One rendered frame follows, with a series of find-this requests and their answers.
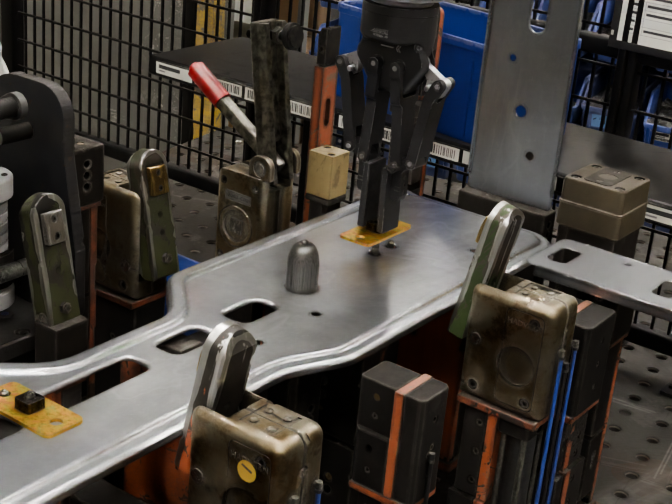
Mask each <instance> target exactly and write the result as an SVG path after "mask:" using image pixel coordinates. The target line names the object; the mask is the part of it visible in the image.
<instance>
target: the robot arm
mask: <svg viewBox="0 0 672 504"><path fill-rule="evenodd" d="M441 1H444V0H363V5H362V16H361V26H360V31H361V33H362V39H361V41H360V43H359V44H358V47H357V50H356V51H354V52H351V53H347V54H342V55H338V56H337V57H336V58H335V63H336V66H337V69H338V72H339V75H340V78H341V93H342V114H343V129H344V130H343V135H344V147H345V149H346V150H347V151H352V152H354V153H355V154H356V155H357V156H358V159H359V168H358V177H357V188H358V189H360V190H361V196H360V205H359V213H358V222H357V225H359V226H362V227H364V226H366V222H367V221H368V220H371V219H373V218H377V229H376V231H377V232H379V233H382V234H383V233H385V232H387V231H390V230H392V229H394V228H396V227H398V221H399V210H400V200H402V199H404V198H405V197H406V195H407V185H408V176H409V170H413V169H416V168H418V167H421V166H423V165H426V164H427V162H428V159H429V155H430V151H431V148H432V144H433V141H434V137H435V134H436V130H437V127H438V123H439V120H440V116H441V113H442V109H443V106H444V102H445V99H446V98H447V96H448V95H449V94H450V92H451V91H452V89H453V88H454V87H455V80H454V79H453V78H452V77H447V78H445V77H444V76H443V75H442V74H441V73H440V72H439V71H438V70H437V69H436V68H435V58H434V55H433V45H434V42H435V39H436V35H437V27H438V18H439V10H440V4H439V3H438V2H441ZM363 68H364V71H365V73H366V75H367V83H366V89H365V93H364V76H363V71H362V69H363ZM425 79H427V83H426V86H425V87H424V90H425V91H426V94H425V96H424V98H423V100H422V103H421V107H420V110H419V114H418V118H417V121H416V125H415V128H414V119H415V103H416V101H417V100H418V93H419V86H420V85H421V84H422V82H423V81H424V80H425ZM365 96H366V97H367V99H366V105H365ZM389 98H390V104H392V124H391V147H390V165H388V166H386V160H387V158H384V157H378V156H381V155H382V154H383V153H384V152H382V151H381V144H382V138H383V132H384V126H385V121H386V115H387V109H388V103H389ZM377 157H378V158H377Z"/></svg>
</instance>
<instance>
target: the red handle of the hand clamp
mask: <svg viewBox="0 0 672 504"><path fill-rule="evenodd" d="M188 75H189V77H190V78H191V79H192V80H193V81H194V83H195V84H196V85H197V86H198V87H199V89H200V90H201V91H202V92H203V93H204V95H205V96H206V97H207V98H208V99H209V101H210V102H211V103H212V104H213V105H214V107H215V108H218V109H219V110H220V111H221V112H222V114H223V115H224V116H225V117H226V118H227V120H228V121H229V122H230V123H231V124H232V126H233V127H234V128H235V129H236V130H237V132H238V133H239V134H240V135H241V136H242V138H243V139H244V140H245V141H246V142H247V144H248V145H249V146H250V147H251V148H252V150H253V151H254V152H255V153H256V154H257V146H256V128H255V126H254V125H253V124H252V122H251V121H250V120H249V119H248V118H247V116H246V115H245V114H244V113H243V112H242V110H241V109H240V108H239V107H238V106H237V104H236V103H235V102H234V101H233V100H232V99H231V95H230V94H229V92H228V91H227V90H226V89H225V88H224V86H223V85H222V84H221V83H220V82H219V81H218V79H217V78H216V77H215V76H214V75H213V73H212V72H211V71H210V70H209V69H208V67H207V66H206V65H205V64H204V63H203V62H199V63H197V62H194V63H193V64H191V66H190V67H189V72H188ZM276 160H277V172H279V171H281V169H282V168H283V167H284V165H285V161H284V159H283V158H282V157H281V156H280V155H279V154H278V153H277V152H276Z"/></svg>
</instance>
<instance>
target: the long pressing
mask: <svg viewBox="0 0 672 504"><path fill-rule="evenodd" d="M359 205H360V200H359V201H356V202H354V203H351V204H348V205H346V206H343V207H341V208H338V209H336V210H333V211H331V212H328V213H326V214H323V215H320V216H318V217H315V218H313V219H310V220H308V221H305V222H303V223H300V224H298V225H295V226H293V227H290V228H287V229H285V230H282V231H280V232H277V233H275V234H272V235H270V236H267V237H265V238H262V239H259V240H257V241H254V242H252V243H249V244H247V245H244V246H242V247H239V248H237V249H234V250H232V251H229V252H226V253H224V254H221V255H219V256H216V257H214V258H211V259H209V260H206V261H204V262H201V263H198V264H196V265H193V266H191V267H188V268H186V269H183V270H181V271H179V272H177V273H175V274H173V275H172V276H171V277H170V278H169V279H168V281H167V283H166V307H167V313H166V315H165V316H163V317H162V318H160V319H158V320H156V321H153V322H151V323H149V324H146V325H144V326H142V327H139V328H137V329H135V330H132V331H130V332H128V333H125V334H123V335H121V336H118V337H116V338H114V339H111V340H109V341H107V342H104V343H102V344H100V345H97V346H95V347H93V348H90V349H88V350H86V351H83V352H81V353H79V354H76V355H74V356H71V357H69V358H65V359H62V360H57V361H51V362H40V363H0V386H1V385H4V384H6V383H9V382H17V383H20V384H22V385H23V386H25V387H27V388H29V389H31V390H33V391H35V392H37V393H38V394H40V395H42V396H46V395H48V394H50V393H52V392H55V391H57V390H59V389H61V388H64V387H66V386H68V385H70V384H72V383H75V382H77V381H79V380H81V379H84V378H86V377H88V376H90V375H92V374H95V373H97V372H99V371H101V370H104V369H106V368H108V367H110V366H112V365H115V364H117V363H119V362H122V361H132V362H135V363H137V364H139V365H141V366H143V367H145V368H147V369H148V371H146V372H144V373H142V374H140V375H137V376H135V377H133V378H131V379H129V380H127V381H125V382H123V383H120V384H118V385H116V386H114V387H112V388H110V389H108V390H105V391H103V392H101V393H99V394H97V395H95V396H93V397H91V398H88V399H86V400H84V401H82V402H80V403H78V404H76V405H73V406H71V407H69V408H67V409H69V410H71V411H72V412H74V413H76V414H78V415H80V416H82V418H83V423H82V424H81V425H79V426H77V427H74V428H72V429H70V430H68V431H66V432H64V433H62V434H60V435H58V436H55V437H53V438H49V439H46V438H42V437H40V436H39V435H37V434H35V433H33V432H31V431H30V430H28V429H26V428H24V427H23V426H21V425H19V424H17V423H15V422H14V421H12V420H10V419H8V418H6V417H5V416H3V415H1V414H0V419H4V420H7V421H9V422H11V423H12V424H14V425H16V426H18V427H19V428H20V430H19V431H18V432H16V433H14V434H12V435H9V436H7V437H5V438H3V439H1V440H0V504H56V503H58V502H60V501H62V500H64V499H65V498H67V497H69V496H71V495H73V494H75V493H77V492H78V491H80V490H82V489H84V488H86V487H88V486H90V485H91V484H93V483H95V482H97V481H99V480H101V479H102V478H104V477H106V476H108V475H110V474H112V473H114V472H115V471H117V470H119V469H121V468H123V467H125V466H127V465H128V464H130V463H132V462H134V461H136V460H138V459H140V458H141V457H143V456H145V455H147V454H149V453H151V452H152V451H154V450H156V449H158V448H160V447H162V446H164V445H165V444H167V443H169V442H171V441H173V440H175V439H177V438H178V437H180V436H182V435H183V433H184V432H183V430H182V429H183V425H184V421H185V417H186V413H187V409H188V405H189V401H190V397H191V393H192V389H193V385H194V381H195V377H196V373H197V371H196V369H197V365H198V361H199V357H200V353H201V351H202V348H203V345H202V346H199V347H197V348H195V349H193V350H191V351H189V352H187V353H184V354H170V353H168V352H166V351H163V350H161V349H159V348H157V345H159V344H161V343H164V342H166V341H168V340H170V339H172V338H175V337H177V336H179V335H181V334H184V333H186V332H188V331H192V330H197V331H202V332H204V333H206V334H210V333H211V332H212V331H213V330H214V329H215V328H216V327H217V326H218V325H219V324H221V323H222V322H224V321H227V320H232V319H230V318H228V317H226V316H225V315H226V314H228V313H230V312H232V311H235V310H237V309H239V308H241V307H243V306H246V305H248V304H251V303H260V304H263V305H265V306H268V307H270V308H272V309H274V310H275V311H274V312H272V313H270V314H268V315H266V316H263V317H261V318H259V319H257V320H255V321H253V322H250V323H241V322H237V321H235V320H232V321H234V322H235V323H237V324H238V325H240V326H241V327H243V328H244V329H246V330H247V331H249V332H250V333H251V334H252V335H253V336H254V338H255V339H256V341H261V342H263V344H261V345H257V348H256V352H255V354H254V355H253V356H252V358H251V361H250V363H251V365H252V366H251V370H250V373H249V377H248V381H247V384H246V388H245V390H248V391H250V392H252V393H254V394H256V395H258V394H260V393H262V392H264V391H265V390H267V389H269V388H271V387H273V386H275V385H276V384H278V383H280V382H283V381H285V380H288V379H292V378H295V377H300V376H305V375H311V374H316V373H321V372H326V371H331V370H336V369H341V368H345V367H349V366H352V365H354V364H357V363H359V362H360V361H362V360H364V359H366V358H368V357H369V356H371V355H373V354H375V353H376V352H378V351H380V350H382V349H384V348H385V347H387V346H389V345H391V344H392V343H394V342H396V341H398V340H400V339H401V338H403V337H405V336H407V335H408V334H410V333H412V332H414V331H415V330H417V329H419V328H421V327H423V326H424V325H426V324H428V323H430V322H431V321H433V320H435V319H437V318H439V317H440V316H442V315H444V314H446V313H447V312H449V311H451V310H453V309H454V307H455V305H456V303H457V300H458V297H459V294H460V292H461V289H462V286H463V283H464V281H465V278H466V275H467V272H468V270H469V267H470V264H471V261H472V259H473V256H474V252H471V250H476V248H477V245H478V243H477V242H475V240H476V237H477V235H478V232H479V229H480V227H481V225H482V223H483V221H484V219H485V218H486V216H483V215H480V214H476V213H473V212H470V211H467V210H464V209H461V208H458V207H454V206H451V205H448V204H445V203H442V202H439V201H436V200H432V199H429V198H426V197H423V196H419V195H417V194H414V193H412V192H411V191H409V190H407V195H406V197H405V198H404V199H402V200H400V210H399V221H402V222H405V223H408V224H410V225H411V229H409V230H407V231H405V232H402V233H400V234H398V235H396V236H393V237H391V238H389V239H387V240H385V241H382V242H380V245H379V254H380V255H378V256H374V255H370V254H369V253H371V247H364V246H361V245H359V244H356V243H353V242H350V241H347V240H344V239H342V238H340V234H341V233H343V232H346V231H348V230H350V229H353V228H355V227H358V226H359V225H357V222H358V213H359ZM304 239H305V240H308V241H310V242H312V243H313V244H314V245H315V246H316V248H317V250H318V254H319V275H318V287H317V288H318V290H317V291H316V292H314V293H310V294H298V293H293V292H290V291H288V290H287V289H286V288H285V280H286V267H287V258H288V254H289V252H290V249H291V248H292V246H293V245H294V244H295V243H296V242H298V241H302V240H304ZM390 240H392V241H394V246H395V247H396V248H387V247H385V246H386V245H387V242H388V241H390ZM550 245H551V244H550V242H549V241H548V240H547V239H546V238H545V237H543V236H542V235H540V234H538V233H535V232H533V231H530V230H527V229H523V228H521V230H520V233H519V236H518V238H517V241H516V244H515V246H514V248H513V249H512V252H511V254H510V259H509V262H508V265H507V267H506V270H505V272H506V273H508V274H511V275H515V274H517V273H518V272H520V271H522V270H524V269H525V268H527V267H529V266H531V264H529V263H527V261H526V259H527V258H529V257H530V256H532V255H534V254H536V253H538V252H539V251H541V250H543V249H545V248H547V247H549V246H550ZM312 313H319V314H320V315H319V316H314V315H312Z"/></svg>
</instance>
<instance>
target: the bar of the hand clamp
mask: <svg viewBox="0 0 672 504"><path fill-rule="evenodd" d="M246 36H247V37H248V38H251V56H252V74H253V92H254V110H255V128H256V146H257V155H265V156H268V157H269V158H270V159H271V160H272V161H273V163H274V166H275V174H274V181H273V182H270V185H275V184H277V183H278V180H277V178H283V179H292V178H294V174H293V153H292V131H291V110H290V89H289V68H288V50H297V49H299V47H300V46H301V44H302V42H303V39H304V33H303V30H302V28H301V26H300V24H298V23H296V22H289V23H287V24H286V20H279V19H273V18H271V19H265V20H260V21H254V22H251V23H250V29H248V30H247V32H246ZM276 152H277V153H278V154H279V155H280V156H281V157H282V158H283V159H284V161H285V165H284V167H283V168H282V169H281V171H279V172H277V160H276Z"/></svg>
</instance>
